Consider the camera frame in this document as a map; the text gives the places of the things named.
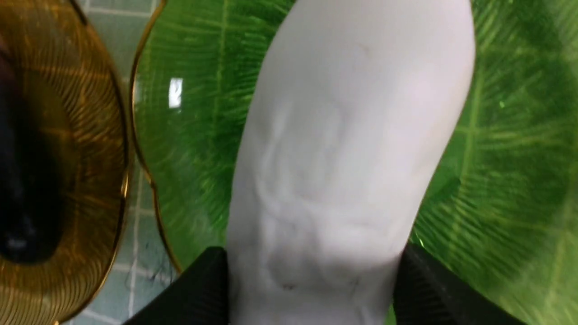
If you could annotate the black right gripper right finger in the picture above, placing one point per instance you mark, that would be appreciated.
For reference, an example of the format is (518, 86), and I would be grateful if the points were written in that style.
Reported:
(428, 293)

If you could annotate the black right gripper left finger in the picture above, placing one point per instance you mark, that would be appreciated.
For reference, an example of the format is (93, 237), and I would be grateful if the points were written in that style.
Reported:
(199, 296)

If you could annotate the white radish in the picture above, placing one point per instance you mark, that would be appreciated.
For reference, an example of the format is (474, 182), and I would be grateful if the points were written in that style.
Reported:
(354, 106)

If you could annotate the purple eggplant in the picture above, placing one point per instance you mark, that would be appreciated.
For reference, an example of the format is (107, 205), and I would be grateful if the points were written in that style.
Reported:
(30, 204)

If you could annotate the green checkered tablecloth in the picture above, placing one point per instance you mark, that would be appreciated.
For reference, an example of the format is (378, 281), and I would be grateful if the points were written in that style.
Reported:
(142, 268)

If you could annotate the green ribbed glass plate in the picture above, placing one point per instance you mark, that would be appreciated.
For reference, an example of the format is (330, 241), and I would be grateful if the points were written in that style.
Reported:
(501, 210)

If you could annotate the amber ribbed glass plate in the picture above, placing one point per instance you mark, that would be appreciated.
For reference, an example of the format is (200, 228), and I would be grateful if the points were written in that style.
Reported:
(69, 79)

